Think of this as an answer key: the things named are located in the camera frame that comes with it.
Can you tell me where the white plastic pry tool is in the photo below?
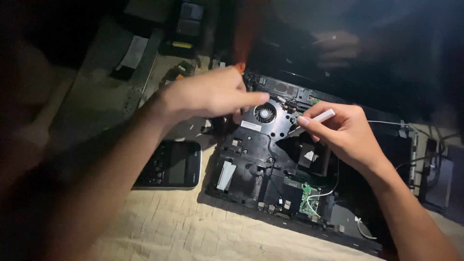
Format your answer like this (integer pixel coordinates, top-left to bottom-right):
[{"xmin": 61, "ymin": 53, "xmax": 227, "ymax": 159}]
[{"xmin": 286, "ymin": 108, "xmax": 336, "ymax": 139}]

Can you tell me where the person's left hand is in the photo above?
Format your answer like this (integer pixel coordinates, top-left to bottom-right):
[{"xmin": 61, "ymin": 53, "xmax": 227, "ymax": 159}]
[{"xmin": 159, "ymin": 65, "xmax": 271, "ymax": 124}]

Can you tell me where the thin white cable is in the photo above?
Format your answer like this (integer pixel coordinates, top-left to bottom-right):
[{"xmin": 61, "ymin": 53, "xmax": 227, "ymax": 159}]
[{"xmin": 368, "ymin": 120, "xmax": 411, "ymax": 128}]

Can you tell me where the black phone with silver edge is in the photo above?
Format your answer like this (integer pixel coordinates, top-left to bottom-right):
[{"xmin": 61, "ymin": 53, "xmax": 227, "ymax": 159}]
[{"xmin": 132, "ymin": 139, "xmax": 202, "ymax": 190}]

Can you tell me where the black laptop screen lid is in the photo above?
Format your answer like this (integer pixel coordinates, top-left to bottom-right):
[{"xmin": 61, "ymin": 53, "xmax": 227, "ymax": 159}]
[{"xmin": 246, "ymin": 0, "xmax": 464, "ymax": 122}]

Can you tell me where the orange handled screwdriver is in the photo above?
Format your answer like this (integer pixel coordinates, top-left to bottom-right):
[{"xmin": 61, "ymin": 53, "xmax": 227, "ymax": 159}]
[{"xmin": 233, "ymin": 11, "xmax": 262, "ymax": 74}]

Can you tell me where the grey laptop cover panel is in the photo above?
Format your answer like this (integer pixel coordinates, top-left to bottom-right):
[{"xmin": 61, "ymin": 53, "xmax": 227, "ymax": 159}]
[{"xmin": 47, "ymin": 18, "xmax": 164, "ymax": 145}]

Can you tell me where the person's right hand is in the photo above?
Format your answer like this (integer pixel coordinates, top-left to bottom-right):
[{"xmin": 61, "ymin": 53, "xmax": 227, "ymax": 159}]
[{"xmin": 296, "ymin": 101, "xmax": 386, "ymax": 175}]

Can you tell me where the opened black laptop base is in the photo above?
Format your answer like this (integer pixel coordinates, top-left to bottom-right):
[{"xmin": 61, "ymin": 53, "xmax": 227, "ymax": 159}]
[{"xmin": 204, "ymin": 71, "xmax": 418, "ymax": 255}]

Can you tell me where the small loose circuit part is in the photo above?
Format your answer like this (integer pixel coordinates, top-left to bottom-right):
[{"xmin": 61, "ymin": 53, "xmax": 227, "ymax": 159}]
[{"xmin": 159, "ymin": 60, "xmax": 197, "ymax": 86}]

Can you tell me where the black battery with yellow label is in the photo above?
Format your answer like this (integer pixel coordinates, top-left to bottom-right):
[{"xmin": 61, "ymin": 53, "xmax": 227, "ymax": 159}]
[{"xmin": 159, "ymin": 0, "xmax": 204, "ymax": 58}]

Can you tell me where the white flat ribbon cable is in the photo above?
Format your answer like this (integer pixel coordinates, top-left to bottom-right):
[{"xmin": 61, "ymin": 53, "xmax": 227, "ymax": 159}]
[{"xmin": 216, "ymin": 160, "xmax": 237, "ymax": 192}]

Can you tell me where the thin white antenna wire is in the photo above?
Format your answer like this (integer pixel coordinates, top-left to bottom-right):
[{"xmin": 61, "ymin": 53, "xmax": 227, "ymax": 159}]
[{"xmin": 305, "ymin": 158, "xmax": 340, "ymax": 219}]

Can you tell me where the round black cooling fan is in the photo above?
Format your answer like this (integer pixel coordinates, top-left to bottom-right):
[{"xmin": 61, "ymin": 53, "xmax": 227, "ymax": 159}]
[{"xmin": 253, "ymin": 102, "xmax": 277, "ymax": 125}]

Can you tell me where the black cable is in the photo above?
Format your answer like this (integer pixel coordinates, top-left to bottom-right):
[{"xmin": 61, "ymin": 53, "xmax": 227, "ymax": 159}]
[{"xmin": 394, "ymin": 125, "xmax": 461, "ymax": 173}]

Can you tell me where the small green circuit card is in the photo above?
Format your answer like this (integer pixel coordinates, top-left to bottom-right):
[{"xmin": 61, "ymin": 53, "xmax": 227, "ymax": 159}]
[{"xmin": 299, "ymin": 183, "xmax": 322, "ymax": 219}]

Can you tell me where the flat dark grey drive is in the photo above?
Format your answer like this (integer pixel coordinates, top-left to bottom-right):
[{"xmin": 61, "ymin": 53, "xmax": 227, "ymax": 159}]
[{"xmin": 420, "ymin": 139, "xmax": 464, "ymax": 220}]

